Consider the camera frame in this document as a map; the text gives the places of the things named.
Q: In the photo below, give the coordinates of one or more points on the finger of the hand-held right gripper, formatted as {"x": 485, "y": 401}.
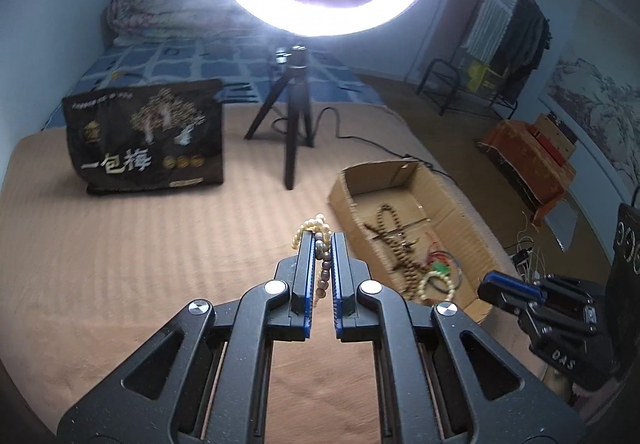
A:
{"x": 505, "y": 299}
{"x": 515, "y": 281}

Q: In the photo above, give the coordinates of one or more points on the clear plastic sheet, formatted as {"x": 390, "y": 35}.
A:
{"x": 562, "y": 224}

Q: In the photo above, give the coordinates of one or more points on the striped towel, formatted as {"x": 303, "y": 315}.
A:
{"x": 492, "y": 19}

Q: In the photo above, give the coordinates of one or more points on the blue checkered bedsheet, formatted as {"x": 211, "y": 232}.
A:
{"x": 165, "y": 69}

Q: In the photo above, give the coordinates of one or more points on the orange cloth covered box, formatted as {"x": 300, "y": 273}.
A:
{"x": 515, "y": 144}

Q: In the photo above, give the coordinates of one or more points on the black printed bag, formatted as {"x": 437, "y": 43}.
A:
{"x": 125, "y": 164}

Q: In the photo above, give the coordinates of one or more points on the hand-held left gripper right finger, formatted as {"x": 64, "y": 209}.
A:
{"x": 337, "y": 284}

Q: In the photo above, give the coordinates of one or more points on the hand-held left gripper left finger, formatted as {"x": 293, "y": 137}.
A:
{"x": 306, "y": 284}

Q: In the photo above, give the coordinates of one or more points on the brown cardboard piece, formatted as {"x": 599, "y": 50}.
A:
{"x": 550, "y": 124}

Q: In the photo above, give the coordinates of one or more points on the cream bead strand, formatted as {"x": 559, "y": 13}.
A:
{"x": 300, "y": 231}

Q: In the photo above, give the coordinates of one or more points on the landscape wall poster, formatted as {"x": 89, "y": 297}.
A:
{"x": 595, "y": 94}

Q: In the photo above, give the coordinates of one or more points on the cardboard box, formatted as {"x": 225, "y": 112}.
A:
{"x": 342, "y": 204}

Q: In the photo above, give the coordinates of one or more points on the brown door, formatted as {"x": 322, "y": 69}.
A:
{"x": 450, "y": 9}

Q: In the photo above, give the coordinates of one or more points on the white power strip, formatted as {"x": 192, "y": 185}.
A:
{"x": 522, "y": 256}

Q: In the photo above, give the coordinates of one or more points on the black clothes rack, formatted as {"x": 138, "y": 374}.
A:
{"x": 434, "y": 61}

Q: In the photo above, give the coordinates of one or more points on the black tripod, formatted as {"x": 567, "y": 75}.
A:
{"x": 295, "y": 124}

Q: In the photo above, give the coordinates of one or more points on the dark red box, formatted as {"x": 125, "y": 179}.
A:
{"x": 552, "y": 149}

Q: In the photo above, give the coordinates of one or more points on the dark hanging clothes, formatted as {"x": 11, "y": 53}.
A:
{"x": 525, "y": 39}

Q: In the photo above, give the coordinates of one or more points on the folded patterned quilt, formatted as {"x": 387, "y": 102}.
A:
{"x": 150, "y": 9}

